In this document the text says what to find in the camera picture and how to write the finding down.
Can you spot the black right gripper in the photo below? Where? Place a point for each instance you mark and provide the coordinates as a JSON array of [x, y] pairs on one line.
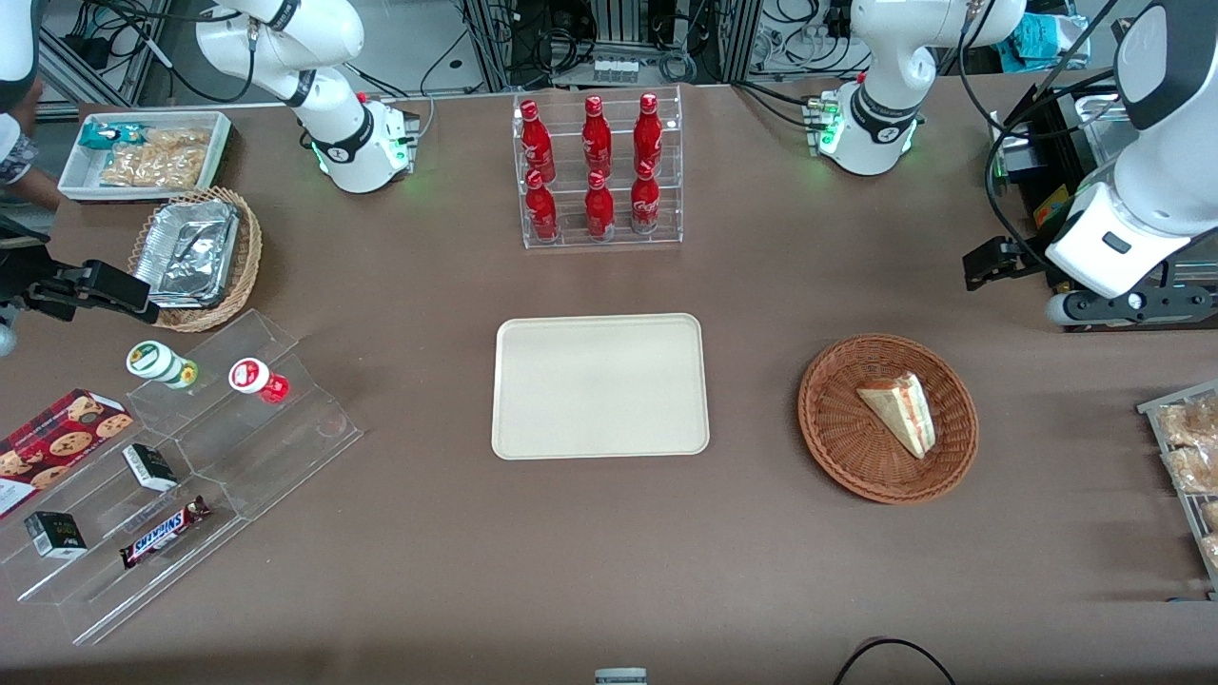
[[36, 286]]

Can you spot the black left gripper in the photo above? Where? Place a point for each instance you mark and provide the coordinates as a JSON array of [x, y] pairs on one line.
[[1024, 258]]

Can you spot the triangular sandwich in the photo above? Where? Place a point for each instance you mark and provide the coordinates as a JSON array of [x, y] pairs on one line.
[[899, 409]]

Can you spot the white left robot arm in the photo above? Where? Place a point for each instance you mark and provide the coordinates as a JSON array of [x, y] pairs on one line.
[[875, 128]]

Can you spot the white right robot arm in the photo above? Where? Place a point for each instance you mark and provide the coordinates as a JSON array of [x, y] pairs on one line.
[[338, 143]]

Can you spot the light wicker basket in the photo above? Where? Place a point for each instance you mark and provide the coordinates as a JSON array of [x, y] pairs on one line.
[[243, 266]]

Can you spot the brown wicker basket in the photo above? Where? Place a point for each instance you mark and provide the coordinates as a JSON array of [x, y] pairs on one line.
[[856, 457]]

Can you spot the cream plastic tray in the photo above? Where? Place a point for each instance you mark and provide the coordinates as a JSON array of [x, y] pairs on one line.
[[599, 385]]

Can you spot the stacked aluminium foil trays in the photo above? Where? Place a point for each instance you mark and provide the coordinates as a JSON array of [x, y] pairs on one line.
[[190, 252]]

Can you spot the green label white drink bottle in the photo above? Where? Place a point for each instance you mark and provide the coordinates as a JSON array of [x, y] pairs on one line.
[[157, 362]]

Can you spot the black food warmer appliance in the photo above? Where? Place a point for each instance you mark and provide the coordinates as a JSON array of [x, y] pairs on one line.
[[1023, 181]]

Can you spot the white rectangular snack bin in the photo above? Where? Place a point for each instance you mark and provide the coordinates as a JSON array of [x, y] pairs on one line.
[[81, 181]]

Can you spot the clear bag of crackers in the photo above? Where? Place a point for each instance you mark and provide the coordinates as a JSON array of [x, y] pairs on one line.
[[157, 162]]

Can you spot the teal snack packet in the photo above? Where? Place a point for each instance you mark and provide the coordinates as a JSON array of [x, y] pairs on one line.
[[107, 135]]

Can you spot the red white-capped drink bottle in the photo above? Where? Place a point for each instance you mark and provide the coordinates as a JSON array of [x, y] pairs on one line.
[[255, 378]]

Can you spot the red cookie box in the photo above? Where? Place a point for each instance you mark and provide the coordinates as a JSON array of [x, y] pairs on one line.
[[57, 442]]

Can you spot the person in patterned clothing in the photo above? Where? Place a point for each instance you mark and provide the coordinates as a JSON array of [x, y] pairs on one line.
[[14, 157]]

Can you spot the small black box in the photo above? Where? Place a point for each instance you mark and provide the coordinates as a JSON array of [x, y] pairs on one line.
[[149, 466], [55, 535]]

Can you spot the teal plastic bag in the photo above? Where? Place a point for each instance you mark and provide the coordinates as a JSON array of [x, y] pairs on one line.
[[1047, 43]]

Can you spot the clear acrylic stepped stand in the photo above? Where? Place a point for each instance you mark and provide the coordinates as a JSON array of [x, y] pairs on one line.
[[276, 457]]

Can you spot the Snickers chocolate bar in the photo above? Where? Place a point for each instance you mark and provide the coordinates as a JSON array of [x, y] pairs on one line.
[[164, 533]]

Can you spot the bagged bread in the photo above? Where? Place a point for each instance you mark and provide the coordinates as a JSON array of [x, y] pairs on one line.
[[1189, 423], [1211, 550], [1211, 514], [1194, 469]]

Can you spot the red cola bottle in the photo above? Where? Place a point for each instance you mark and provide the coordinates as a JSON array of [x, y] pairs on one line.
[[597, 138], [645, 205], [599, 209], [542, 209], [648, 133], [537, 143]]

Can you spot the clear acrylic bottle rack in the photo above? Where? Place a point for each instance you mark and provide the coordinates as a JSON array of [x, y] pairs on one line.
[[571, 238]]

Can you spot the aluminium equipment rack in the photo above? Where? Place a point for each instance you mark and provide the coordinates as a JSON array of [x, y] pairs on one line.
[[609, 29]]

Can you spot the small grey white device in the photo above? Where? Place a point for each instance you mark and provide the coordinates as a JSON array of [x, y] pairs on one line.
[[620, 676]]

